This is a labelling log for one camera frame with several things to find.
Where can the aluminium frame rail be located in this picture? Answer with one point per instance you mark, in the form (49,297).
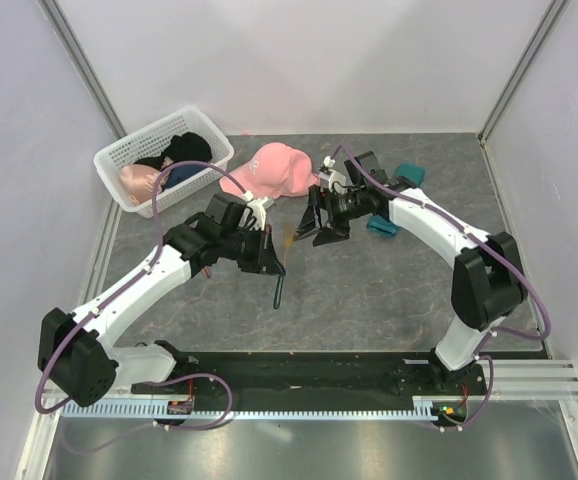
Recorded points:
(549,380)

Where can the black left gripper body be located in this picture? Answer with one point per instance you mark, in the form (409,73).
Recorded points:
(244,246)

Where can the pink cloth in basket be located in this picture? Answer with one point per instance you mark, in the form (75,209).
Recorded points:
(140,182)

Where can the white plastic basket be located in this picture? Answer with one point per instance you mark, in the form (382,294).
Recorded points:
(149,143)

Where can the black mounting base plate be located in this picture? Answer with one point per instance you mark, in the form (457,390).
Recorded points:
(403,374)

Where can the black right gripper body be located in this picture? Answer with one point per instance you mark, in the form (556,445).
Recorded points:
(347,207)

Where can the light blue cable duct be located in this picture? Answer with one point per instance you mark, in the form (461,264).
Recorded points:
(163,408)

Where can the pink baseball cap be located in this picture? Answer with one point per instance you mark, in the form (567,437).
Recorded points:
(277,170)

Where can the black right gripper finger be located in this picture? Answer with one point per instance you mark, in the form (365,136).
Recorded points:
(330,235)
(311,222)

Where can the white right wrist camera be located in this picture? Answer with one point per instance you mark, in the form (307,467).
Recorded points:
(331,179)

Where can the navy cloth in basket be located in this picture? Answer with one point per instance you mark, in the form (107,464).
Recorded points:
(181,174)

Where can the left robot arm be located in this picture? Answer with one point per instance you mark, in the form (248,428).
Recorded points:
(78,351)

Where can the black cloth in basket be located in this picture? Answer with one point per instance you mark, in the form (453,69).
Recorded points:
(188,147)

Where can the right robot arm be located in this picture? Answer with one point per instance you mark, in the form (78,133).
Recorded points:
(485,288)

